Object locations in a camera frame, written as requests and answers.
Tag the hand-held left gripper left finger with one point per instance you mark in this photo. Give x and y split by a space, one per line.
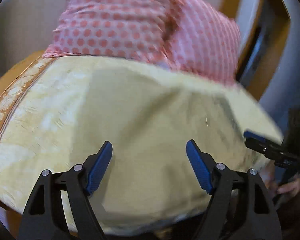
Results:
100 165

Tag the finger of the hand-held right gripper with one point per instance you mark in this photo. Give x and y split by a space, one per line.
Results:
255 137

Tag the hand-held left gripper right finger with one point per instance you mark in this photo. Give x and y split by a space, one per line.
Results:
198 165

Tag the cream yellow pillow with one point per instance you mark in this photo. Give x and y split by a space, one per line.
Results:
152 120

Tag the person's right hand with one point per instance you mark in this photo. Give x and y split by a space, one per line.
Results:
290 187

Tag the yellow floral bedspread orange border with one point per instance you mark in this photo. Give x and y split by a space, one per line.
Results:
37 110

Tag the pink polka dot pillow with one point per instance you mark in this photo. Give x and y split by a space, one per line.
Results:
120 20

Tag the wooden bed frame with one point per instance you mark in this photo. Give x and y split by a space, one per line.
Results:
256 42

